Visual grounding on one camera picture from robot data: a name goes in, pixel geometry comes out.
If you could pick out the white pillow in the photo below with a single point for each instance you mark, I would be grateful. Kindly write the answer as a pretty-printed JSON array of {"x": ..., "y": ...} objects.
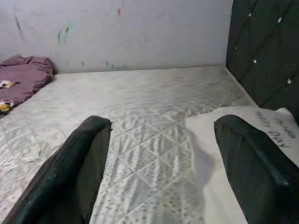
[{"x": 210, "y": 186}]

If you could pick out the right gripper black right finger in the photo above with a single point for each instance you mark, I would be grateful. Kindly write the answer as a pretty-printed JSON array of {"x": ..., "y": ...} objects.
[{"x": 257, "y": 175}]

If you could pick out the pink quilt with bird print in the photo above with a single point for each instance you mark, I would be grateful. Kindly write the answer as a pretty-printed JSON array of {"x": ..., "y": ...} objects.
[{"x": 23, "y": 77}]

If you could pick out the grey quilted mattress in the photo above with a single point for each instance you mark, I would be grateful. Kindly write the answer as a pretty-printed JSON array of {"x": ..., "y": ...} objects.
[{"x": 140, "y": 93}]

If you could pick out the black tufted headboard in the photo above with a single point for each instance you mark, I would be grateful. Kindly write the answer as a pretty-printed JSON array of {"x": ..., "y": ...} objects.
[{"x": 264, "y": 58}]

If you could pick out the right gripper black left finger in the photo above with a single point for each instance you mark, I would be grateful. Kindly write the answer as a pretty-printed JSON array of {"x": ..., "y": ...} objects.
[{"x": 65, "y": 182}]

